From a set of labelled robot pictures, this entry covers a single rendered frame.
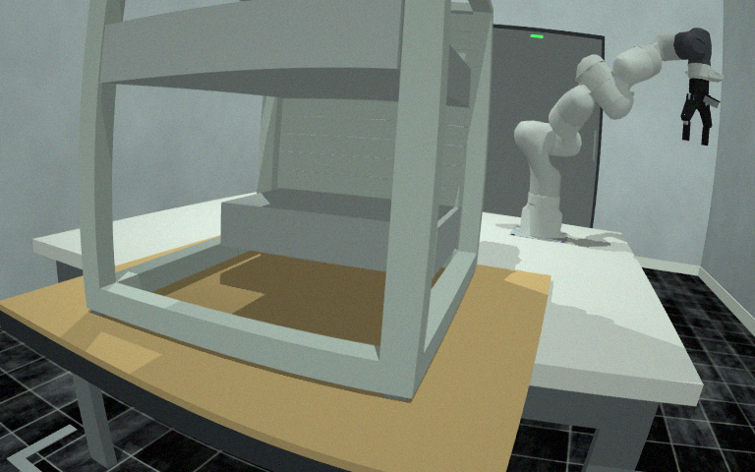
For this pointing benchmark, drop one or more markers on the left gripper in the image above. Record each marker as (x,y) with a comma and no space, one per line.
(696,88)

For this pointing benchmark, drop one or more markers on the grey metal rack frame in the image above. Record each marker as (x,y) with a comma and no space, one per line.
(385,210)

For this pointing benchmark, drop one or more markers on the tan wooden board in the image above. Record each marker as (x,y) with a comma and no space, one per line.
(464,415)

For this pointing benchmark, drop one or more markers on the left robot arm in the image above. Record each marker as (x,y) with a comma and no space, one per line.
(541,216)

